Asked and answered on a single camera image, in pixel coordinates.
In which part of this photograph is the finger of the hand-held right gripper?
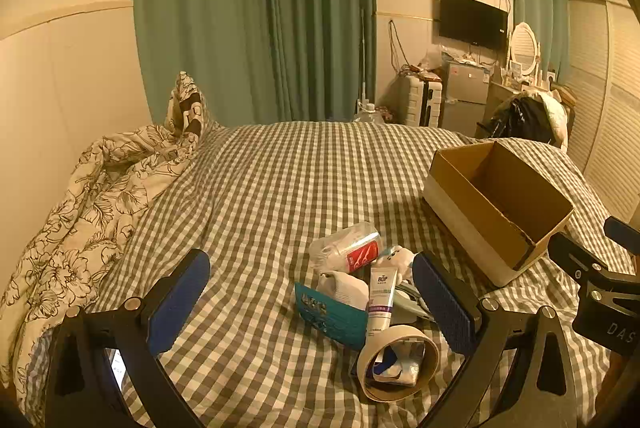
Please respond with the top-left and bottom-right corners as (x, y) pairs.
(603, 216), (640, 255)
(547, 232), (612, 283)

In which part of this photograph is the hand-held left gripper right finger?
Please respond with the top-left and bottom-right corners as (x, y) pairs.
(411, 252), (582, 428)

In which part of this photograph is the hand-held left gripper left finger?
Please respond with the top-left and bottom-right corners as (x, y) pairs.
(45, 248), (211, 428)

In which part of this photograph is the beige tape roll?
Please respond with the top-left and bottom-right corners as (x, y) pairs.
(356, 324), (441, 404)

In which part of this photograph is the white squeeze tube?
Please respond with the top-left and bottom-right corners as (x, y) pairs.
(366, 265), (399, 340)

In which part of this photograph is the white printed packet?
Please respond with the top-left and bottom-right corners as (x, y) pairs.
(372, 340), (426, 387)

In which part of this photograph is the white plush toy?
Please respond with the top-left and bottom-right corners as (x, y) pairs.
(372, 245), (418, 284)

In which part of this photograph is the brown cardboard box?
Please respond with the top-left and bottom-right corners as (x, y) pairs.
(422, 140), (576, 288)

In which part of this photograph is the white sock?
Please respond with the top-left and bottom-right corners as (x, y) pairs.
(317, 270), (371, 312)

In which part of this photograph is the teal printed packet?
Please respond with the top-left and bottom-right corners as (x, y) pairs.
(294, 282), (371, 352)

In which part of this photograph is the clear plastic jar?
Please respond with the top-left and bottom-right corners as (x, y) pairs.
(308, 222), (383, 273)

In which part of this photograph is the white louvred wardrobe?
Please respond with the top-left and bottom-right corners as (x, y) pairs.
(565, 0), (640, 229)

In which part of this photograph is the floral quilt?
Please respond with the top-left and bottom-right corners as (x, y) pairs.
(0, 123), (222, 409)

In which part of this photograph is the white padded jacket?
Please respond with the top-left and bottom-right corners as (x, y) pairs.
(520, 89), (572, 150)

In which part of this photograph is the black jacket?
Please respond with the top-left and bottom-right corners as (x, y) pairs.
(477, 95), (556, 144)

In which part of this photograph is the grey checked bed cover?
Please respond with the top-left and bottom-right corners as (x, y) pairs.
(30, 120), (636, 428)

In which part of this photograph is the white dressing table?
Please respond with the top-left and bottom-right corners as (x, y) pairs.
(487, 77), (557, 125)

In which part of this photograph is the patterned pillow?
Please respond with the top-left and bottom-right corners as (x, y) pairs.
(165, 70), (216, 144)

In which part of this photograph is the silver small fridge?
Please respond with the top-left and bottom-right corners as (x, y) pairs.
(442, 60), (493, 139)

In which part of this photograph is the clear water jug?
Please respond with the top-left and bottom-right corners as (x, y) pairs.
(352, 103), (386, 125)

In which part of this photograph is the white ribbed suitcase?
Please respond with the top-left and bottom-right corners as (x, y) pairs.
(402, 74), (443, 128)

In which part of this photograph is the white oval vanity mirror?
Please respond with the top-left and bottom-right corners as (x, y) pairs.
(509, 22), (544, 78)

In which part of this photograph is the brown clutter on suitcase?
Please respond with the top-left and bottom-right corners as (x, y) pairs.
(400, 63), (444, 82)

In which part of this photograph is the narrow green curtain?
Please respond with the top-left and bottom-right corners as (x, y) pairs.
(505, 0), (571, 85)

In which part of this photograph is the clear plastic bag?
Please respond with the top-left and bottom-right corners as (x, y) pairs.
(424, 47), (452, 70)

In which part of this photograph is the thin white pole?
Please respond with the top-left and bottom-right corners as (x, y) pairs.
(359, 8), (369, 106)

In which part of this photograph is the wide green curtain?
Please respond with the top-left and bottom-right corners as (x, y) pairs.
(129, 0), (378, 127)

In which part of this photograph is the black wall television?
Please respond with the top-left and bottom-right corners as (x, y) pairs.
(439, 0), (509, 50)

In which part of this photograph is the hanging wall cable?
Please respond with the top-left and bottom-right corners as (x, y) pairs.
(389, 19), (409, 74)

